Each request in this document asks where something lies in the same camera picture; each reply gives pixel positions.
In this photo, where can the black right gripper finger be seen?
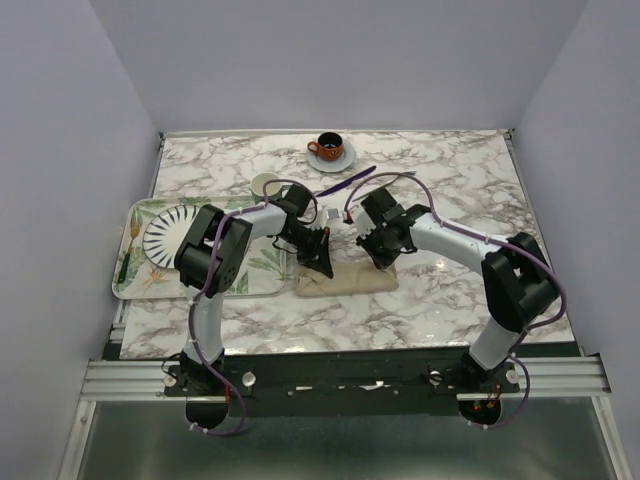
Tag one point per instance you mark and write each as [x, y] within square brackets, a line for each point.
[384, 260]
[365, 242]

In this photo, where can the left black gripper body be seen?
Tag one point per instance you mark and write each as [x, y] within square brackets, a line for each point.
[304, 240]

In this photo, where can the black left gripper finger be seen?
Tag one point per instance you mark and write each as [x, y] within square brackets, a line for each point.
[311, 261]
[320, 247]

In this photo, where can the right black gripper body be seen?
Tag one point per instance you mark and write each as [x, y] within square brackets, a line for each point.
[379, 239]

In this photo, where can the beige cloth napkin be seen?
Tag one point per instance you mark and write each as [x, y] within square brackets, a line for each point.
[349, 278]

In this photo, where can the purple knife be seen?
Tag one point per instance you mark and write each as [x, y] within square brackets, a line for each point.
[347, 182]

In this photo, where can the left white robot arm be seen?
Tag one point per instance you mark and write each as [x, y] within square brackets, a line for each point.
[210, 256]

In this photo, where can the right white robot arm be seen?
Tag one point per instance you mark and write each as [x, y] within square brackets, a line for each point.
[518, 283]

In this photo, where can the grey and cream mug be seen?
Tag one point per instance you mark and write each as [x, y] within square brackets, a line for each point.
[266, 185]

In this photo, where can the silver fork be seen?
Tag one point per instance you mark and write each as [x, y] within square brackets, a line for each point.
[397, 175]

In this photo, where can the brown coffee cup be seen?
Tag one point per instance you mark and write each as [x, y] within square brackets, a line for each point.
[329, 146]

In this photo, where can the white plate with blue stripes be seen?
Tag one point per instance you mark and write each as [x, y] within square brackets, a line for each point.
[165, 233]

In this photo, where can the white tray with leaf print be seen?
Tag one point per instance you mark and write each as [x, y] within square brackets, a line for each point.
[263, 271]

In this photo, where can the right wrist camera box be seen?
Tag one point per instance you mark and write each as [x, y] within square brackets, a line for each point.
[361, 220]

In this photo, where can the gold fork with green handle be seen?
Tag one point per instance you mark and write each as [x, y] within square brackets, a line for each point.
[134, 230]

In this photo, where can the aluminium frame rail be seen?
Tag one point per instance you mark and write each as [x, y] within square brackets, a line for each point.
[555, 377]

